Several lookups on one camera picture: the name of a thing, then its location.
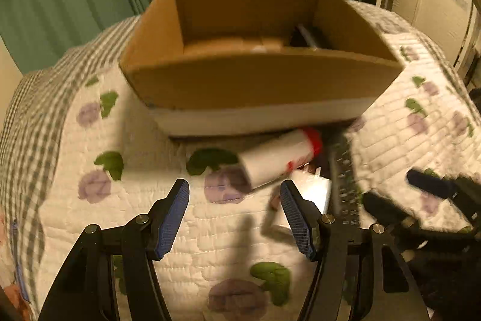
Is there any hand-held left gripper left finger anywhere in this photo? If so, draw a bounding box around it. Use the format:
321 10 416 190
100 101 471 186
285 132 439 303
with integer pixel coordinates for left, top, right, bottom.
38 178 191 321

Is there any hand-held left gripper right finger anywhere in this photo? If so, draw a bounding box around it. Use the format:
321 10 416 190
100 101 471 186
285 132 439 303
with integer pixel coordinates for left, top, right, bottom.
280 180 431 321

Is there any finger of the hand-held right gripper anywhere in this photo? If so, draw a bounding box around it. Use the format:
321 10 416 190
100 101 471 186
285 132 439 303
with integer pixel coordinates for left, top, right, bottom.
406 168 481 217
362 191 418 232

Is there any dark remote control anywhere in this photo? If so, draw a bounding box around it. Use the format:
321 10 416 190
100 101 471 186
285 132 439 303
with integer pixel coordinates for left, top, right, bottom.
326 132 364 228

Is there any white bottle with red cap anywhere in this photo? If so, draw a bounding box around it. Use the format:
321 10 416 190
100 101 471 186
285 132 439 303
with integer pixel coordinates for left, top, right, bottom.
238 127 324 191

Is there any brown cardboard box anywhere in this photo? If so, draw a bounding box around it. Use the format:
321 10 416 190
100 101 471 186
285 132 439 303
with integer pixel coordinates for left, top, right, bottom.
118 0 405 137

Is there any small white box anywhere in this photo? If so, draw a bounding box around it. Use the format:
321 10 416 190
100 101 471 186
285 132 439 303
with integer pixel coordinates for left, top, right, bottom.
263 170 333 231

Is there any floral quilted blanket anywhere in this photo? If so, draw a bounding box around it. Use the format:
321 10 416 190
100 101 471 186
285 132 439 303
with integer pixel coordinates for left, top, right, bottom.
0 0 481 321

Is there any dark object in box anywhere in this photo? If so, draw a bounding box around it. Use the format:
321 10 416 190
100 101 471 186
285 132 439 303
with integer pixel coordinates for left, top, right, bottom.
289 23 331 50

